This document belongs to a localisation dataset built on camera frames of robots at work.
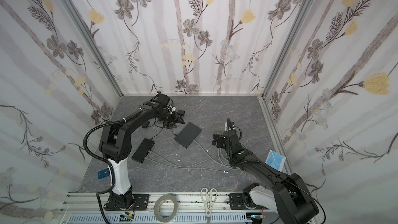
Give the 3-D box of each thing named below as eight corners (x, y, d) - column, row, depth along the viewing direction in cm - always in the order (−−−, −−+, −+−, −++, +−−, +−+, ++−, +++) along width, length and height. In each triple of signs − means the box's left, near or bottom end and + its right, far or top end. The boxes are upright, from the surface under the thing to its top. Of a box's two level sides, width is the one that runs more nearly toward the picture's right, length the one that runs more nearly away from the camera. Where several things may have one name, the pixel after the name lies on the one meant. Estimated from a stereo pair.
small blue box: (100, 178, 83) (97, 177, 81) (100, 173, 85) (97, 171, 83) (110, 175, 84) (107, 173, 82) (110, 169, 86) (107, 168, 84)
